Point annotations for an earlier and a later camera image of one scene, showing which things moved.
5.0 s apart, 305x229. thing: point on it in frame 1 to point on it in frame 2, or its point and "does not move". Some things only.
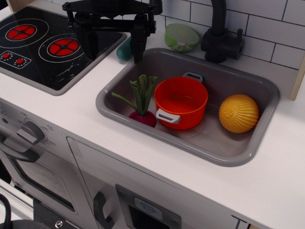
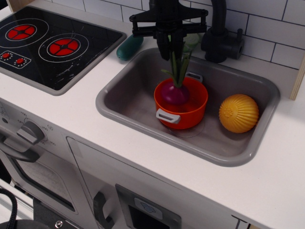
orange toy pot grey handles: x=181 y=101 does not move
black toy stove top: x=39 y=48 does not move
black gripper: x=116 y=15 to x=168 y=18
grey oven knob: x=31 y=132 does not move
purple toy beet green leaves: x=142 y=90 to x=176 y=92
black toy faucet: x=218 y=44 does not move
